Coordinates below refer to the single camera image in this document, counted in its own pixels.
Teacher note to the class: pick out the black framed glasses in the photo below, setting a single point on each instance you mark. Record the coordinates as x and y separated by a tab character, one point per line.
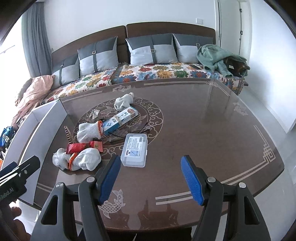
141	131

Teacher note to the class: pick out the blue bag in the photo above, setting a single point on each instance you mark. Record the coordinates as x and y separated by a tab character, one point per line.
7	134

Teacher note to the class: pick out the person's left hand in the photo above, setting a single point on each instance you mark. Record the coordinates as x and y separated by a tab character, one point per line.
20	229

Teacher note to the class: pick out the grey curtain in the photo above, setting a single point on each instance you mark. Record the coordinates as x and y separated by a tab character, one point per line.
34	41

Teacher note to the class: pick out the white wall switch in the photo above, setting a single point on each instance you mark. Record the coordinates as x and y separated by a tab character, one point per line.
200	20

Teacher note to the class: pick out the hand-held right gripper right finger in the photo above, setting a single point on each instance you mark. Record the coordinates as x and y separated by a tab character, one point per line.
192	183

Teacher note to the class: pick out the grey two-tone sofa cushion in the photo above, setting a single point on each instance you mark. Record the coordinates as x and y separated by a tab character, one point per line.
67	71
187	49
97	58
150	51

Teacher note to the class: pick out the green blanket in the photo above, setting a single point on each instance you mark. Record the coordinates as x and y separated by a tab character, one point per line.
212	55

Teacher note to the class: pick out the floral sofa cover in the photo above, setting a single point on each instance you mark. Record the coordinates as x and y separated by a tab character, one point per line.
161	71
74	84

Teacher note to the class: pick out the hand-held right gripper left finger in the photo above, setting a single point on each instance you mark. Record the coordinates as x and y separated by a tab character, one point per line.
111	180

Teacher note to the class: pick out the blue white toothpaste box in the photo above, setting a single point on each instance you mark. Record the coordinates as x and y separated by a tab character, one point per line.
122	119

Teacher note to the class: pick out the crumpled foil wrapper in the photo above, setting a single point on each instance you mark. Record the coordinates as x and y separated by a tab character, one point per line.
95	114

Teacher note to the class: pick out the white sock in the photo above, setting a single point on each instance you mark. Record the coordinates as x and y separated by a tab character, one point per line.
122	102

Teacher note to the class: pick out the pink blanket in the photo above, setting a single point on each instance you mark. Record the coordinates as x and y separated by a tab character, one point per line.
34	92

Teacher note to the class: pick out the white cardboard box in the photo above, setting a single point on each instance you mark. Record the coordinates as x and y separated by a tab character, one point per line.
30	139

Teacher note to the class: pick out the white wardrobe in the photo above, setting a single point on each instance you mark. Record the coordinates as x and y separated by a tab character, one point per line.
231	27

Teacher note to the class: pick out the dark brown bag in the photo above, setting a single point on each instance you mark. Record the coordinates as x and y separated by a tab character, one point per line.
238	68

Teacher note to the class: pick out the clear plastic box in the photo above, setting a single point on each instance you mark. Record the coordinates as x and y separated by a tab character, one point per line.
134	150

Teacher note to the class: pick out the red snack packet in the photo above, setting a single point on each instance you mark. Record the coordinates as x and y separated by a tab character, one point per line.
78	147

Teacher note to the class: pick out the white plastic bag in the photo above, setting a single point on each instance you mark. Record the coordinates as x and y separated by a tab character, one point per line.
89	158

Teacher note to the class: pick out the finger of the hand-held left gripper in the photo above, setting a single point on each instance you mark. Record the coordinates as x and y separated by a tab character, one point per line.
25	168
7	166

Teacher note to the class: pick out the brown wooden sofa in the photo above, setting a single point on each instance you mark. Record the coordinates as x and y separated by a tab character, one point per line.
148	29

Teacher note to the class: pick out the brown toothed hair clip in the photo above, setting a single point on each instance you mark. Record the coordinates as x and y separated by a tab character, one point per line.
69	136

